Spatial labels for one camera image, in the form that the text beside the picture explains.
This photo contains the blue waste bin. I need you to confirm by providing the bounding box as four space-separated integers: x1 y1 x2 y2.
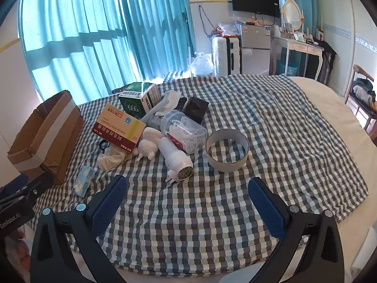
284 62 299 77

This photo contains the wooden chair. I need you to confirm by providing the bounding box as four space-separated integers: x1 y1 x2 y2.
344 64 377 137

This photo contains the green medicine box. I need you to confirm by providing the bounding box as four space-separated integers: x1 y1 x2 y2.
118 82 161 115

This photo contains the white dressing table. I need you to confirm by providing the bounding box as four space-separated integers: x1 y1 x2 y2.
271 31 324 80

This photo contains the white suitcase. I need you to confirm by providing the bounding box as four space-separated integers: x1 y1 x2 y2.
211 35 242 77

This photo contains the brown cardboard box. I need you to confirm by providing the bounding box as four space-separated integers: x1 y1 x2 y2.
7 90 84 185

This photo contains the small red packet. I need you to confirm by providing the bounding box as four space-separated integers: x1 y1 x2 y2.
168 134 184 151

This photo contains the clear bag of items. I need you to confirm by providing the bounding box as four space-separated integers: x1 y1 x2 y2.
216 21 240 37

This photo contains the red and white medicine box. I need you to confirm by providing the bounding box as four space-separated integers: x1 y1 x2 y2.
91 104 147 151

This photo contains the white crumpled tissue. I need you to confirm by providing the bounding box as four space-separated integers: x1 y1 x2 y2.
155 91 181 116

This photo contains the black wall cable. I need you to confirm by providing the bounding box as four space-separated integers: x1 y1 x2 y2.
199 5 218 40

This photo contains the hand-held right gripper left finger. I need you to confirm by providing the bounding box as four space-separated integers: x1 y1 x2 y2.
29 175 128 283

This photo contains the blue tissue packet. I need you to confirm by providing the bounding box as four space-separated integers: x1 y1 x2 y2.
73 166 98 197

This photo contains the white sock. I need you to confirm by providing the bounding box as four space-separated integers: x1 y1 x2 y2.
98 147 133 171

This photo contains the white tape roll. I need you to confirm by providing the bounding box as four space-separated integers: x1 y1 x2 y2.
205 129 250 172

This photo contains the pile of clothes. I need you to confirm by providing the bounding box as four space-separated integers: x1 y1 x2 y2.
352 77 377 111

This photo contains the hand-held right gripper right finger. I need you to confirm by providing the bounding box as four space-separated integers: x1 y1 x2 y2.
247 177 345 283

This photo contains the white cylinder plug device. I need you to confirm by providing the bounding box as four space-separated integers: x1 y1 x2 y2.
157 137 194 185

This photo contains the white plush figure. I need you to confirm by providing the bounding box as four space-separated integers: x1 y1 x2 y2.
138 127 165 161

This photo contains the silver fridge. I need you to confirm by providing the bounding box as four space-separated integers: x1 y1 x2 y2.
240 24 271 75

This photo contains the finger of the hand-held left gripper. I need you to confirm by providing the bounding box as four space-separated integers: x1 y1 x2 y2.
13 172 55 204
0 173 29 201

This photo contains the cream bed sheet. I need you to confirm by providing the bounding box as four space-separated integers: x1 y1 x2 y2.
287 77 374 221

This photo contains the clear plastic wrapper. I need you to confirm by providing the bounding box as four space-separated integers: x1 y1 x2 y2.
141 110 165 130

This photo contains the white oval mirror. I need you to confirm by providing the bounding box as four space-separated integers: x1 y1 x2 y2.
281 0 304 33

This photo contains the black wall television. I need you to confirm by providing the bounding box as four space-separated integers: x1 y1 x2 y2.
230 0 280 18

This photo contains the white plastic bag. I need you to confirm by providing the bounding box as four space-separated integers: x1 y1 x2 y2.
188 51 214 77

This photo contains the black square case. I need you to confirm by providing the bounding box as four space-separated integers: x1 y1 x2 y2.
177 96 209 124

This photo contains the black hanging garment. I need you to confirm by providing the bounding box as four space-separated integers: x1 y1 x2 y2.
306 40 336 86

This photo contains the clear plastic swab container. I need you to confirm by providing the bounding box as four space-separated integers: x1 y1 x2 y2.
160 110 207 154

